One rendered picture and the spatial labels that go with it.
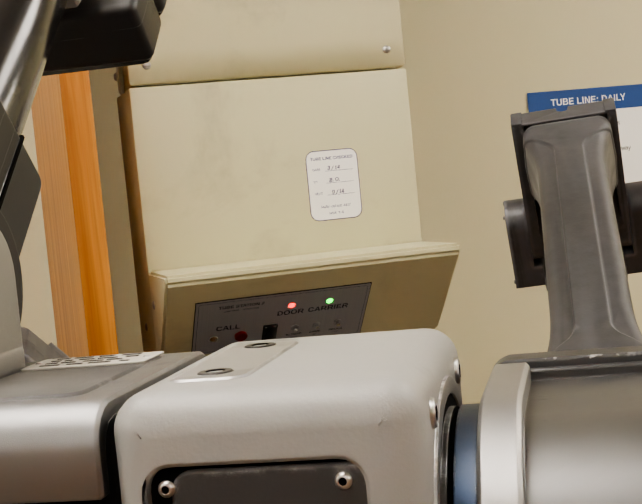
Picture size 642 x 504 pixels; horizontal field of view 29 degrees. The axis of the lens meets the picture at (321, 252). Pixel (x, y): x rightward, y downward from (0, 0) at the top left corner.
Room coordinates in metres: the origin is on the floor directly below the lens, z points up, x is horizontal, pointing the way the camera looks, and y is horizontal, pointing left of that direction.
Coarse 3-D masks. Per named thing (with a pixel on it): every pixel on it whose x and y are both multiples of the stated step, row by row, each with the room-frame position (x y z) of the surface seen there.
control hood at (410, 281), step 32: (288, 256) 1.40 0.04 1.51; (320, 256) 1.34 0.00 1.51; (352, 256) 1.31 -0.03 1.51; (384, 256) 1.32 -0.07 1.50; (416, 256) 1.33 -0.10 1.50; (448, 256) 1.34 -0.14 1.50; (160, 288) 1.28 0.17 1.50; (192, 288) 1.26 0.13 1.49; (224, 288) 1.28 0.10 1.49; (256, 288) 1.29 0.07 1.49; (288, 288) 1.31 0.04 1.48; (384, 288) 1.35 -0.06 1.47; (416, 288) 1.36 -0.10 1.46; (448, 288) 1.38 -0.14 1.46; (160, 320) 1.31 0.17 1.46; (192, 320) 1.30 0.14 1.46; (384, 320) 1.39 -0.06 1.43; (416, 320) 1.40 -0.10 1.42
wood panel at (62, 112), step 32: (64, 96) 1.26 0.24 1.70; (64, 128) 1.26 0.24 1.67; (64, 160) 1.30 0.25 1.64; (96, 160) 1.26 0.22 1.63; (64, 192) 1.34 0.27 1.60; (96, 192) 1.26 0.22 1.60; (64, 224) 1.38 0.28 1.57; (96, 224) 1.26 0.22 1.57; (64, 256) 1.43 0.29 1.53; (96, 256) 1.26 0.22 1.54; (64, 288) 1.48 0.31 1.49; (96, 288) 1.26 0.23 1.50; (64, 320) 1.54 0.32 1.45; (96, 320) 1.26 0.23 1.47; (64, 352) 1.60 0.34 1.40; (96, 352) 1.26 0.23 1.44
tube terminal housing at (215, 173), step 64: (128, 128) 1.40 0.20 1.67; (192, 128) 1.38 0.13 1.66; (256, 128) 1.40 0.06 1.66; (320, 128) 1.42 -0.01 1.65; (384, 128) 1.44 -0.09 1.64; (128, 192) 1.45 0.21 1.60; (192, 192) 1.38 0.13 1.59; (256, 192) 1.40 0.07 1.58; (384, 192) 1.44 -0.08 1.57; (192, 256) 1.38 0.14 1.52; (256, 256) 1.40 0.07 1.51
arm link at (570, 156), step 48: (528, 144) 0.89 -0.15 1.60; (576, 144) 0.86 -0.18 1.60; (528, 192) 0.93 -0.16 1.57; (576, 192) 0.81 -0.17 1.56; (624, 192) 0.92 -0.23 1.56; (576, 240) 0.75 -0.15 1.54; (624, 240) 0.94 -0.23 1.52; (576, 288) 0.71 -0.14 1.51; (624, 288) 0.71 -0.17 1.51; (576, 336) 0.67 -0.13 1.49; (624, 336) 0.66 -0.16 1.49
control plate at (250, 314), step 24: (336, 288) 1.32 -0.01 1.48; (360, 288) 1.34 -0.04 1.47; (216, 312) 1.30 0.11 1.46; (240, 312) 1.31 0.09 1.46; (264, 312) 1.32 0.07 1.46; (288, 312) 1.33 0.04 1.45; (312, 312) 1.34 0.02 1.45; (336, 312) 1.35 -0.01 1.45; (360, 312) 1.36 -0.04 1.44; (288, 336) 1.36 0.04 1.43; (312, 336) 1.37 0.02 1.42
